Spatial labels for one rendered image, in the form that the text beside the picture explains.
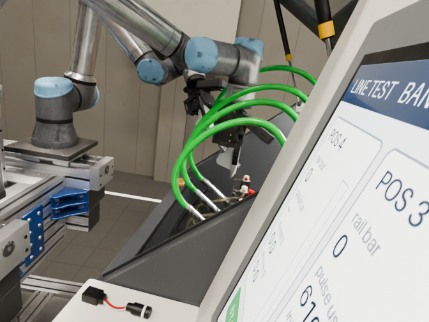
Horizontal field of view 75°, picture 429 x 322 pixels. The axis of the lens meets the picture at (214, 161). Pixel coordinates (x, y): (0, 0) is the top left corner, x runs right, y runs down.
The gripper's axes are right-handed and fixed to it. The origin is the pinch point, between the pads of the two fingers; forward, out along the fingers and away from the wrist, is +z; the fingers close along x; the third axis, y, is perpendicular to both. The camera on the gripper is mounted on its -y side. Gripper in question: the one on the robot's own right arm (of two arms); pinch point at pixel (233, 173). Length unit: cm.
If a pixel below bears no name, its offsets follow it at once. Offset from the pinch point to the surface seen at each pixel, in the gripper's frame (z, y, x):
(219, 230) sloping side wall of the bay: -2.5, -0.8, 34.9
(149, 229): 16.6, 19.5, 11.3
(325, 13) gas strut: -36.4, -9.3, 32.8
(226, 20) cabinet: -69, 40, -204
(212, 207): 3.1, 2.8, 16.7
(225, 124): -18.0, 2.1, 24.6
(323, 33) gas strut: -34.0, -9.7, 32.5
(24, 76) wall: 15, 263, -216
